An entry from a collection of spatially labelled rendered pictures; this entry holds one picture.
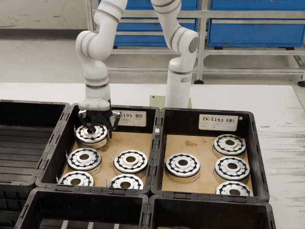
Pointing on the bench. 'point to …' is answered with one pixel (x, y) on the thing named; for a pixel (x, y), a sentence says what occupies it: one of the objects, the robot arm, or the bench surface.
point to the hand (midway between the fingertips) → (101, 134)
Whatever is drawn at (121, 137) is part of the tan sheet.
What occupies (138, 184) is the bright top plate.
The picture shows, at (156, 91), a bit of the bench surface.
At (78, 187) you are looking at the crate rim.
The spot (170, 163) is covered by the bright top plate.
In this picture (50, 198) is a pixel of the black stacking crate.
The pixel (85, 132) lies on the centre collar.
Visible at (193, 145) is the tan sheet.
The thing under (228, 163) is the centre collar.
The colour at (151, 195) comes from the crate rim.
